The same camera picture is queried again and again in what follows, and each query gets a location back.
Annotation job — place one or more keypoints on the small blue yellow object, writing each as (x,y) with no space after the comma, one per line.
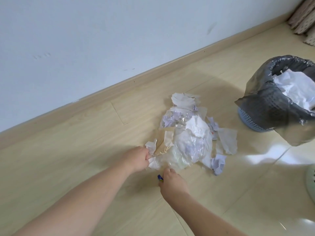
(160,178)

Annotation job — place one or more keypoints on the person's right fingers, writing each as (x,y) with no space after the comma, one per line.
(169,172)

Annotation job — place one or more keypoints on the person's right hand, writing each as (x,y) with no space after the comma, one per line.
(173,185)

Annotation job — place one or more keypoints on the blue plastic wastebasket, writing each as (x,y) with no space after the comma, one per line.
(256,124)

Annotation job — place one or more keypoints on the white crumpled paper sheet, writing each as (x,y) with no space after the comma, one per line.
(299,88)

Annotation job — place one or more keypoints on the grey bin liner bag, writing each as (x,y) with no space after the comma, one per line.
(265,95)

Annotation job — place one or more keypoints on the wooden baseboard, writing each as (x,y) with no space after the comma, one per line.
(147,74)

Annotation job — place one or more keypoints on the pile of torn paper scraps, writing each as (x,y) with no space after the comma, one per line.
(227,142)

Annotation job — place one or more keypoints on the pale green round base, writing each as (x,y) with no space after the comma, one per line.
(311,181)

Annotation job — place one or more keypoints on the person's left fingers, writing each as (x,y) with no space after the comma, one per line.
(147,156)

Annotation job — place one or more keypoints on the person's right forearm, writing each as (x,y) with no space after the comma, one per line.
(204,217)

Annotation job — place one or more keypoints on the clear plastic bag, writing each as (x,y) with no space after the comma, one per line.
(192,147)

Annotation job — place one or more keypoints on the person's left hand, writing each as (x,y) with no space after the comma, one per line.
(136,158)

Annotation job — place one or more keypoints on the person's left forearm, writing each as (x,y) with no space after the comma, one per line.
(81,201)

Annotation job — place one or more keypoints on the beige patterned curtain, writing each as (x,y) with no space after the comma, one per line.
(304,19)

